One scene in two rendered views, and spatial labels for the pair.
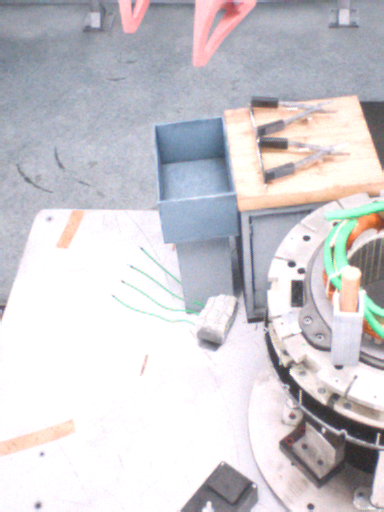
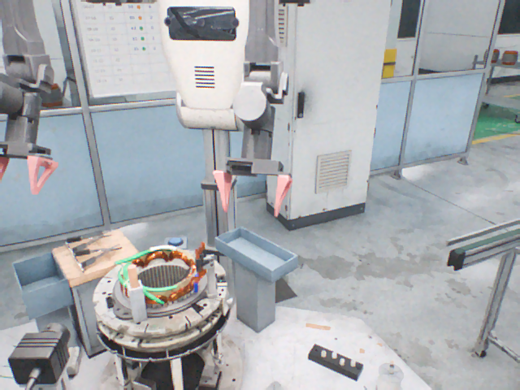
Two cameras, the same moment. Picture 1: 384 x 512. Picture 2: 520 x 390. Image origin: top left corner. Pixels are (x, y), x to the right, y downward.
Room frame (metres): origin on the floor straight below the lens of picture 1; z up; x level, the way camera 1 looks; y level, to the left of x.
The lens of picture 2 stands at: (-0.25, 0.08, 1.73)
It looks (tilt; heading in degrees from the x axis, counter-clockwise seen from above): 26 degrees down; 322
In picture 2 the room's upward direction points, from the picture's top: straight up
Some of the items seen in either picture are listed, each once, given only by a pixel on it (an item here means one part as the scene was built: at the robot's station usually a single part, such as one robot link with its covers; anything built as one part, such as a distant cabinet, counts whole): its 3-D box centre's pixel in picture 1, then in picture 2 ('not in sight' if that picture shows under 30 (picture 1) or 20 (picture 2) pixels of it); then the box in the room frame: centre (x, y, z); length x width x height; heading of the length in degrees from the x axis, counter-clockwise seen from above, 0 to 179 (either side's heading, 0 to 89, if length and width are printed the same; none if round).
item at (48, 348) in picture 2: not in sight; (46, 350); (0.17, 0.06, 1.37); 0.06 x 0.04 x 0.04; 142
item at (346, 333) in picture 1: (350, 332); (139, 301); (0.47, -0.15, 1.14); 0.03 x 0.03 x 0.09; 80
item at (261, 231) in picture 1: (299, 219); (105, 294); (0.85, -0.17, 0.91); 0.19 x 0.19 x 0.26; 88
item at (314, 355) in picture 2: not in sight; (335, 361); (0.30, -0.62, 0.79); 0.15 x 0.05 x 0.02; 20
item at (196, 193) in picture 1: (200, 225); (49, 312); (0.86, -0.02, 0.92); 0.17 x 0.11 x 0.28; 178
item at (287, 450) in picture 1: (311, 454); not in sight; (0.51, -0.13, 0.81); 0.08 x 0.05 x 0.02; 32
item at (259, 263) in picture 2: not in sight; (255, 284); (0.59, -0.56, 0.92); 0.25 x 0.11 x 0.28; 7
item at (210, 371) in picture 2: not in sight; (209, 375); (0.46, -0.30, 0.83); 0.05 x 0.04 x 0.02; 134
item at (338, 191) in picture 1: (300, 150); (97, 255); (0.85, -0.17, 1.05); 0.20 x 0.19 x 0.02; 88
